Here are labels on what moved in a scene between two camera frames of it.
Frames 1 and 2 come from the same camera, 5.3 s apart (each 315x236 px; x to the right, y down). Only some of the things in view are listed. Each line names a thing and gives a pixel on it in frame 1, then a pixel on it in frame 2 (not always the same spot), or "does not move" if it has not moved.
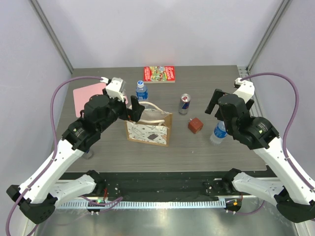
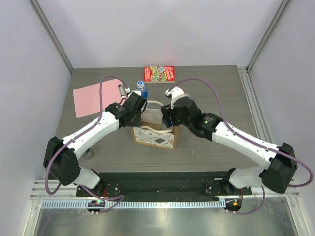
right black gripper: [214, 101] to [167, 112]
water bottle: [141, 91] does not move
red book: [162, 74] does not move
